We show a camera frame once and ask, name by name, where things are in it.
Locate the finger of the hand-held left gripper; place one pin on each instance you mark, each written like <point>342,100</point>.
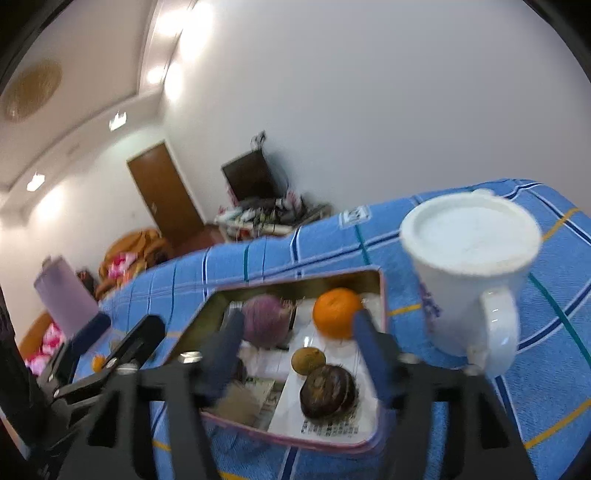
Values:
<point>138,337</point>
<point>90,330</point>

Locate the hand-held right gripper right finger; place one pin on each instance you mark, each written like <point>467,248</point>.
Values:
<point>369,355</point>

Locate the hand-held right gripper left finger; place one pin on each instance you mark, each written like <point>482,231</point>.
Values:
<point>226,355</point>

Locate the orange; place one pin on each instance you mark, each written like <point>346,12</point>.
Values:
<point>98,363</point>
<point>337,313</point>

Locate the pink tin box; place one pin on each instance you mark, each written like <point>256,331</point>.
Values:
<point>203,314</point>

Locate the round purple fruit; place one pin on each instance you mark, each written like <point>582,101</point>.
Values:
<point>265,321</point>

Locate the dark brown round fruit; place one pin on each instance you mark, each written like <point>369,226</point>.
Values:
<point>328,391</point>

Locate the brown kiwi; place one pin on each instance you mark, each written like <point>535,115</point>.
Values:
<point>308,360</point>

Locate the purple thermos bottle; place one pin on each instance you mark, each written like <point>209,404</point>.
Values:
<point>64,300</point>

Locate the brown sofa with pink cushion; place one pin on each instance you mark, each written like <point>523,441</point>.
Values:
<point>41,341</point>

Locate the framed flower picture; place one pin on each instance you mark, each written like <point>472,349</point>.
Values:
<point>85,279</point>

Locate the brown leather armchair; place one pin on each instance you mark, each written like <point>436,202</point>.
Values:
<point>134,249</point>

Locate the white mug with blue print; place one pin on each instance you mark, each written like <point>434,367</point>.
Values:
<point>466,277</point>

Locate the cluttered television stand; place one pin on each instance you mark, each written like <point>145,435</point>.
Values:
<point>272,214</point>

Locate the brown wooden door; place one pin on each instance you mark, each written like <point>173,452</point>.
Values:
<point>166,189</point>

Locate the square ceiling light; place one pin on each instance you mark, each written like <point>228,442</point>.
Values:
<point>117,121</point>
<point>35,181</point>

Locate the blue checked blanket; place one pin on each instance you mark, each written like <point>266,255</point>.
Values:
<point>531,415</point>

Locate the black television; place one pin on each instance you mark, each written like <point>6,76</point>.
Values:
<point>249,177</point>

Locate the round brown ceiling lamp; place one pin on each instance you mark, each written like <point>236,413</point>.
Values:
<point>32,90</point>

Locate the round ceiling spotlight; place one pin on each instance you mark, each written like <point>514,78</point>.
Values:
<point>154,76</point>

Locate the wall socket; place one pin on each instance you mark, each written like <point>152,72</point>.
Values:
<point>258,137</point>

